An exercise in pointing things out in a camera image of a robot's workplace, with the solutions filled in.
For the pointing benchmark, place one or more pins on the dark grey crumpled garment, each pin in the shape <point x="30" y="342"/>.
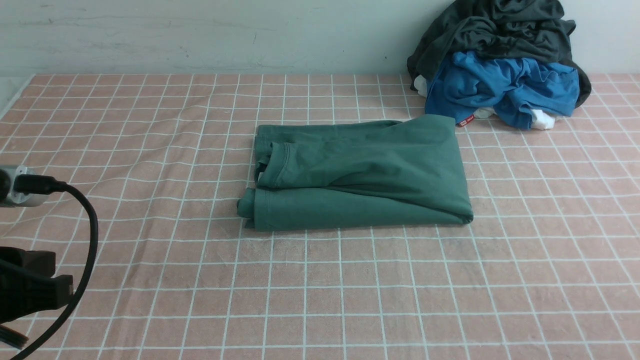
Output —
<point x="499" y="29"/>

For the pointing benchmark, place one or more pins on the blue crumpled garment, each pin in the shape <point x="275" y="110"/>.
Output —
<point x="512" y="87"/>

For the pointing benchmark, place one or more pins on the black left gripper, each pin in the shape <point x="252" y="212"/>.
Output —
<point x="28" y="285"/>

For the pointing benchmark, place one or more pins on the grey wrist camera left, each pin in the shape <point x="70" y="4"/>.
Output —
<point x="15" y="181"/>

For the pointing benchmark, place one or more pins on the green long-sleeved shirt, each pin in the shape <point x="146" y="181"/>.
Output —
<point x="372" y="174"/>

